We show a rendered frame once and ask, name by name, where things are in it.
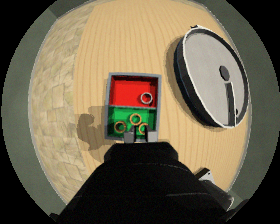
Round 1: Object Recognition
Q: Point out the grey round turntable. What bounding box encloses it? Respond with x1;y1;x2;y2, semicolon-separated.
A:
173;24;249;129

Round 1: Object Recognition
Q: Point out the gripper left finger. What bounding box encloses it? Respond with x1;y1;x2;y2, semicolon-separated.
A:
123;125;137;143

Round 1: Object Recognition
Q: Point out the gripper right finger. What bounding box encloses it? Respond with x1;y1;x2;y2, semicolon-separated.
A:
144;125;157;143

